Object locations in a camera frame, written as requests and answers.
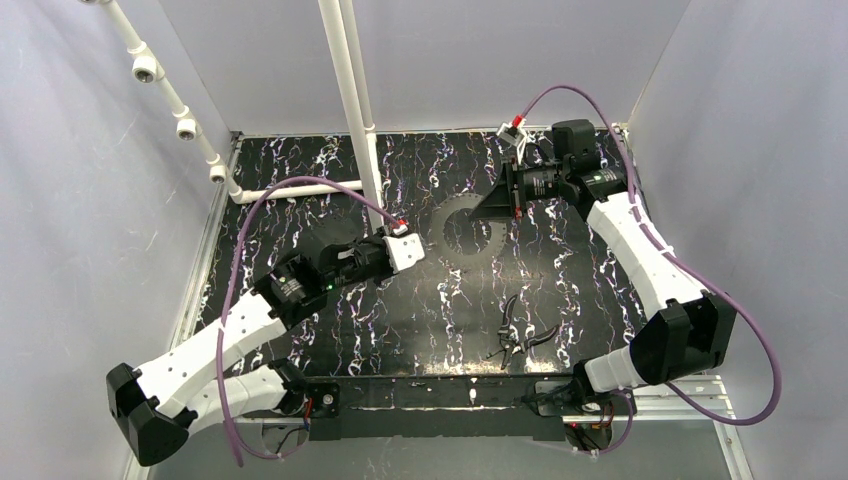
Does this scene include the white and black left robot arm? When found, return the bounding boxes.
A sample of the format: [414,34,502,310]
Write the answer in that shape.
[106,226,425,467]

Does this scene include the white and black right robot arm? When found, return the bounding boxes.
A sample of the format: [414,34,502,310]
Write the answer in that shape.
[470,119,736,407]

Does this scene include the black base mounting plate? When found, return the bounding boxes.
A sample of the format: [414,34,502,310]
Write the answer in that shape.
[305,374,636,441]

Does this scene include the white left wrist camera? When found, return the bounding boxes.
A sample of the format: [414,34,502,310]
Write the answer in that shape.
[384,233,425,274]

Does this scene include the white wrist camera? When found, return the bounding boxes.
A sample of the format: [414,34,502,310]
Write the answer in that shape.
[384,233,425,274]
[496,121,528,160]

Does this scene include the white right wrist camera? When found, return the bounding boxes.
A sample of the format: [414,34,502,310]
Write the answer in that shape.
[496,121,528,160]

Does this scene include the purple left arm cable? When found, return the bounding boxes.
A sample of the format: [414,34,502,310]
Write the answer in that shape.
[217,176,409,468]

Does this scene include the black wire stripper pliers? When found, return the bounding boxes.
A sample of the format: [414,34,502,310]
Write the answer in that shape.
[484,294,559,370]

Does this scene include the aluminium extrusion rail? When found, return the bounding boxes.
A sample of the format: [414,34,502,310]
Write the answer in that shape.
[135,375,737,425]

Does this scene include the white PVC pipe frame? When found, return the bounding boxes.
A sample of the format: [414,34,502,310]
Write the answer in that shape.
[78,0,386,230]

